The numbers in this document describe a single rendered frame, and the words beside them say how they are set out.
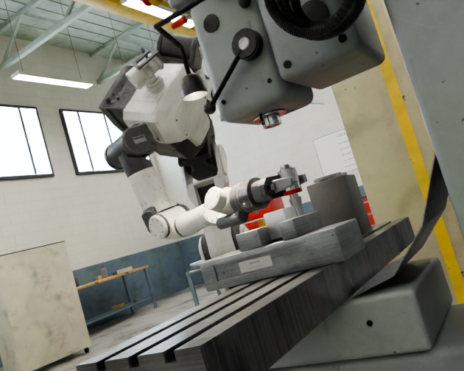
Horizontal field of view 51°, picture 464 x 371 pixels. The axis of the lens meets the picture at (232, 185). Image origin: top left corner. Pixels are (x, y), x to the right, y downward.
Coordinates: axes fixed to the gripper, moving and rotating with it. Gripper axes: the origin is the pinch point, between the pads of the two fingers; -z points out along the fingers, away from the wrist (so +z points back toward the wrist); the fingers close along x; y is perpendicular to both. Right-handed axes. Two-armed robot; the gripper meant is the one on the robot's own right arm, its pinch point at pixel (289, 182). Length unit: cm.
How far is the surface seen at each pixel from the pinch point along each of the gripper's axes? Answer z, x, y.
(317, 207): 12.7, 25.6, 8.1
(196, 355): -26, -61, 20
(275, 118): -2.2, -0.8, -16.1
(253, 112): -1.7, -7.7, -17.9
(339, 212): 7.5, 27.9, 11.3
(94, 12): 738, 480, -502
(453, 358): -31, -9, 41
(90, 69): 915, 551, -458
